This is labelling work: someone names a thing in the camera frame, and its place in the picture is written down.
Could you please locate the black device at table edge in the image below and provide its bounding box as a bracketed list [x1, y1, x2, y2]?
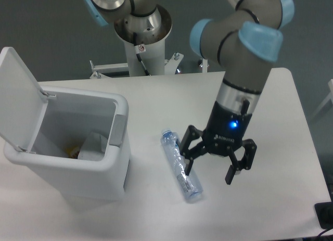
[314, 202, 332, 229]

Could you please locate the yellow blue trash in can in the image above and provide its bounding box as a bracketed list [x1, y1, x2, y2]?
[66, 146, 80, 159]

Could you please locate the white plastic trash can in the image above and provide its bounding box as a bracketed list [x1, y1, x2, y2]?
[4, 86, 131, 201]

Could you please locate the white furniture leg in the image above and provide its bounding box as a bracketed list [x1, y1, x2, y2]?
[310, 79, 332, 121]

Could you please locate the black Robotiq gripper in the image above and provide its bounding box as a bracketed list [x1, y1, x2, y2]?
[179, 100, 258, 186]

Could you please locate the black cable on pedestal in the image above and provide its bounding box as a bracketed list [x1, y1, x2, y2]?
[132, 32, 152, 77]

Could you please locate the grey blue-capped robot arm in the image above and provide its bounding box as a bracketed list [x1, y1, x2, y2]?
[84, 0, 294, 184]

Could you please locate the clear plastic wrapper bag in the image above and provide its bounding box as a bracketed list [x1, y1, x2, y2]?
[78, 132, 108, 161]

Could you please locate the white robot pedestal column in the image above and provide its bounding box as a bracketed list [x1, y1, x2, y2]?
[113, 4, 173, 77]

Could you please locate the white pedestal base frame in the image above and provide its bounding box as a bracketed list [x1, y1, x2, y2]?
[89, 52, 210, 79]

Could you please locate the white trash can lid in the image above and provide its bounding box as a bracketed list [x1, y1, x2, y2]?
[1, 47, 56, 152]

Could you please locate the crushed clear plastic bottle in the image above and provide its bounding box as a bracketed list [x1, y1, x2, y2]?
[160, 129, 203, 202]

